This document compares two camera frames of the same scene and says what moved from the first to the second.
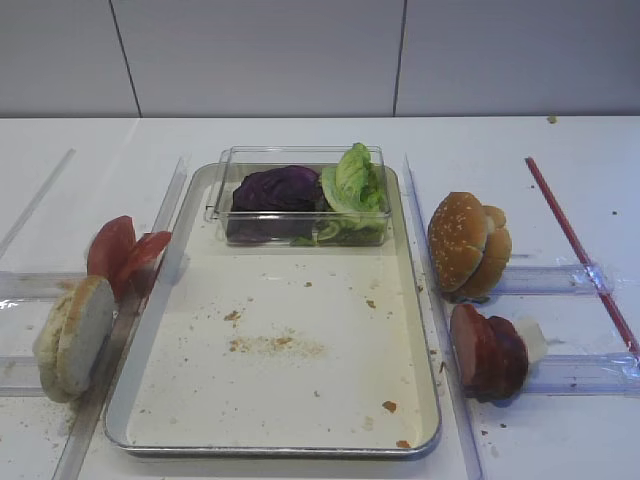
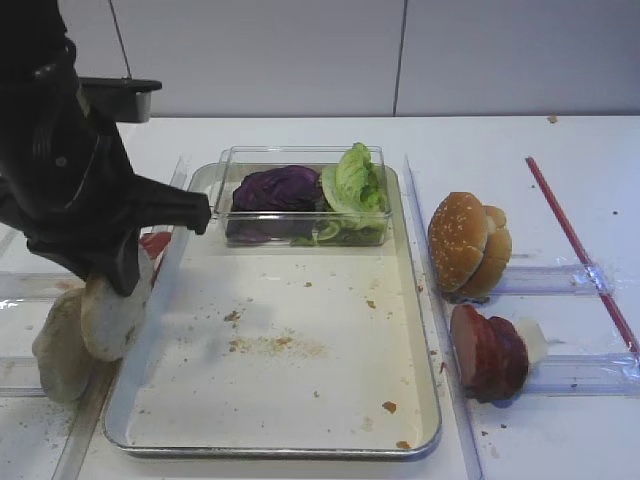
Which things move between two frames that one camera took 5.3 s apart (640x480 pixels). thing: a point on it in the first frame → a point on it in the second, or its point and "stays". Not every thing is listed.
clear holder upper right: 554,280 stays
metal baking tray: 262,350 stays
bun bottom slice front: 86,331 → 110,318
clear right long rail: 459,426 stays
